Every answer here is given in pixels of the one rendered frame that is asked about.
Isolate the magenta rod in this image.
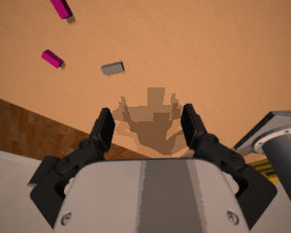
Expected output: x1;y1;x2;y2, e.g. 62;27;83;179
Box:
41;50;63;68
50;0;73;19

